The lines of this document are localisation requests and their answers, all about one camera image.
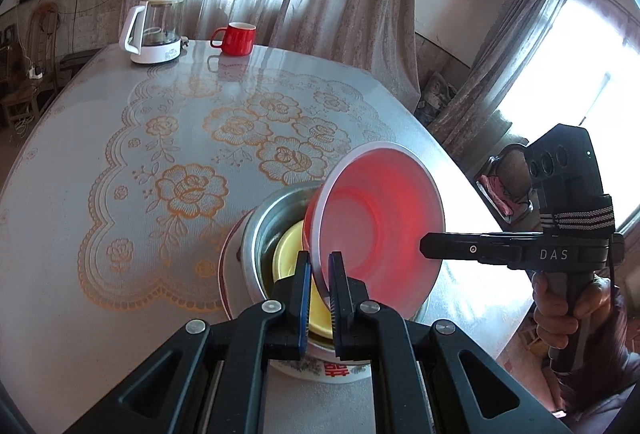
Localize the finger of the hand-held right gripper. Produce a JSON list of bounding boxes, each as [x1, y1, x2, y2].
[[419, 232, 527, 265]]

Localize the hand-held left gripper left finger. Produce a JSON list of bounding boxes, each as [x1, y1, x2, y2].
[[67, 251, 312, 434]]

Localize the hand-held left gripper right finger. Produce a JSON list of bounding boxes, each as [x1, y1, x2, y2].
[[327, 252, 571, 434]]

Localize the yellow plastic bowl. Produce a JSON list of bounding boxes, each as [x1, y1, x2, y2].
[[272, 220, 337, 341]]

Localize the white plate with red characters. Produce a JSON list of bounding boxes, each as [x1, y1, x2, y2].
[[269, 353, 377, 386]]

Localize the purple rimmed floral plate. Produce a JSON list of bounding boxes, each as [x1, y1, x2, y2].
[[218, 209, 262, 321]]

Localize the red plastic bowl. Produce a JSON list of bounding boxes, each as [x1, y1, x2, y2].
[[301, 141, 446, 321]]

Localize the stainless steel bowl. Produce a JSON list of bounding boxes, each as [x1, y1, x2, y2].
[[240, 186, 437, 358]]

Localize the person's right hand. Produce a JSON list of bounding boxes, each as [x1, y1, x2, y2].
[[530, 271, 622, 341]]

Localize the dark chair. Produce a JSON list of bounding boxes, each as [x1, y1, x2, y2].
[[475, 143, 542, 227]]

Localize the pink cloth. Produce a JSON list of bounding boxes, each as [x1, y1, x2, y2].
[[479, 174, 523, 216]]

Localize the bright window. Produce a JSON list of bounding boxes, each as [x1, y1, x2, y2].
[[494, 0, 640, 236]]

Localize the narrow beige curtain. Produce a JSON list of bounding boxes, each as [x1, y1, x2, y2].
[[429, 0, 577, 161]]

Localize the patterned cushion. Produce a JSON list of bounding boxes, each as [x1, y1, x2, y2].
[[417, 71, 459, 126]]

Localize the red mug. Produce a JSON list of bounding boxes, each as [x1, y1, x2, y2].
[[209, 21, 257, 57]]

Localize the white glass electric kettle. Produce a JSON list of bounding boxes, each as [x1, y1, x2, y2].
[[118, 0, 189, 67]]

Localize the small wooden stool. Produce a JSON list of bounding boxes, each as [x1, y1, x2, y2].
[[59, 48, 104, 81]]

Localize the wooden armchair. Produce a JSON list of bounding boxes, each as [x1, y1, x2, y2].
[[0, 3, 62, 126]]

